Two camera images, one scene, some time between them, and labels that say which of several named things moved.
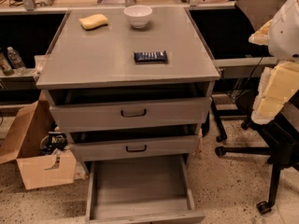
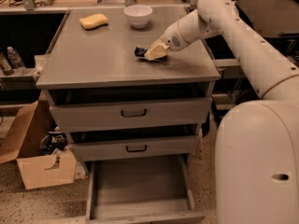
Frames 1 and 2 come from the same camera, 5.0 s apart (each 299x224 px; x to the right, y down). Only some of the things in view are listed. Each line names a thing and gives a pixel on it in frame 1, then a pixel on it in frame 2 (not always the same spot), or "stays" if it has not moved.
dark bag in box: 54,140 stays
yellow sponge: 93,21 stays
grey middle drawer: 136,143 stays
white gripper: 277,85 -> 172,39
